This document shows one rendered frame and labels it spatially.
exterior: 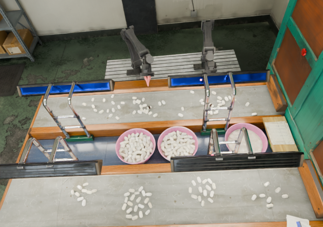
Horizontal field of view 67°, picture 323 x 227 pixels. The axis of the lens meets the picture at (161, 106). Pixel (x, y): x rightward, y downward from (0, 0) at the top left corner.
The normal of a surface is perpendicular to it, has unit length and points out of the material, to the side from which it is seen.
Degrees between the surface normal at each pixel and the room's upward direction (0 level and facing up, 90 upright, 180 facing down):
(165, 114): 0
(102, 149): 0
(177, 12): 89
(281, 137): 0
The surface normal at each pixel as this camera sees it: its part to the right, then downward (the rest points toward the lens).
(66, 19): 0.03, 0.79
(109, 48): -0.08, -0.62
